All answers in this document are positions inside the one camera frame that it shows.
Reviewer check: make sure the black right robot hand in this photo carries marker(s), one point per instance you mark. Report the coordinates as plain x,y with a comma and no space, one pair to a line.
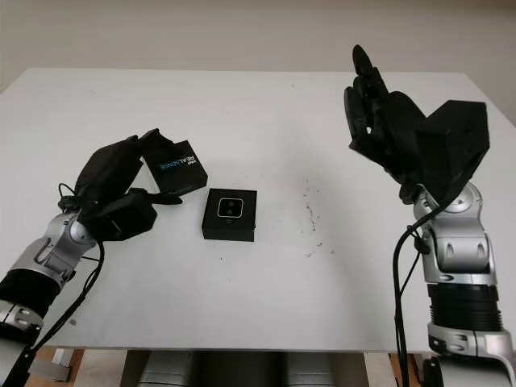
391,133

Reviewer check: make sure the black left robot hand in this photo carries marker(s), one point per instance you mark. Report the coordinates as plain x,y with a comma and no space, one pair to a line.
109,169

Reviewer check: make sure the black RealSense box lid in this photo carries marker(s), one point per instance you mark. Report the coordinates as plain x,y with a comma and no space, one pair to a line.
177,167

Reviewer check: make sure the small silver camera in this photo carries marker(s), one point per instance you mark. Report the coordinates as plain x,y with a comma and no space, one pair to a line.
230,208

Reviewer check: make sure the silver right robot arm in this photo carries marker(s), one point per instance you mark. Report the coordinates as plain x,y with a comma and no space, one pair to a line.
459,258

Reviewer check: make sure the white table leg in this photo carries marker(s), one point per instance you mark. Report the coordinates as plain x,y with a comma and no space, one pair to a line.
62,363

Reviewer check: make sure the grey robot torso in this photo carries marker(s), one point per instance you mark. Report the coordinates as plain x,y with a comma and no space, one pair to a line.
242,369

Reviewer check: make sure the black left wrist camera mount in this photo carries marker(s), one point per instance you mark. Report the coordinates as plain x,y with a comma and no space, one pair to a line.
125,219

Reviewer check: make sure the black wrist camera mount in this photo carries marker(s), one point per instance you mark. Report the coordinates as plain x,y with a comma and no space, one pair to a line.
451,149
125,219

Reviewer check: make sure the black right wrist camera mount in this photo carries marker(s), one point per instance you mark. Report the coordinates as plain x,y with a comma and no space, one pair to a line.
451,149

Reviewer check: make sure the black camera box base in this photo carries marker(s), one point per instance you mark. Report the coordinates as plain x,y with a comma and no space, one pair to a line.
227,230

